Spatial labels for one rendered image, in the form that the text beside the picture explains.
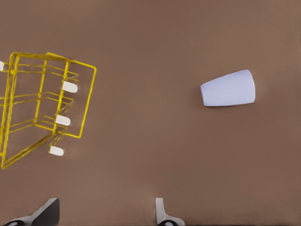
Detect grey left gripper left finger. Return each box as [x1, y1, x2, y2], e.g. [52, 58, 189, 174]
[4, 197, 60, 226]

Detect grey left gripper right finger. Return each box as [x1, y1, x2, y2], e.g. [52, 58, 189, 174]
[155, 197, 186, 226]

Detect pale lavender cup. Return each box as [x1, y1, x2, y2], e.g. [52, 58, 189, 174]
[199, 69, 256, 107]

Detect yellow wire cup holder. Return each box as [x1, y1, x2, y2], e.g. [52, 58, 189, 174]
[0, 52, 97, 170]

